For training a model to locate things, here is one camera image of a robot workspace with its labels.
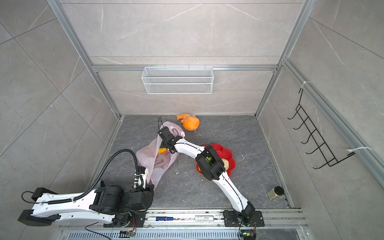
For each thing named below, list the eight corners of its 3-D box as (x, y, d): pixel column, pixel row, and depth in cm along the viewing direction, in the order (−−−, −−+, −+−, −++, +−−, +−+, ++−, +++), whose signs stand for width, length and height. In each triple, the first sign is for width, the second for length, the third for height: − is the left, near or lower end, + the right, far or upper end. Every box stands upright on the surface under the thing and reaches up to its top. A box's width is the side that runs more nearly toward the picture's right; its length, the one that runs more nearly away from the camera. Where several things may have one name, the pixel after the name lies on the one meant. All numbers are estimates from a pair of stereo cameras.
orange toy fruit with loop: (188, 135, 108) (188, 129, 103) (178, 120, 117) (177, 114, 112) (201, 129, 111) (202, 123, 106) (191, 115, 121) (190, 109, 116)
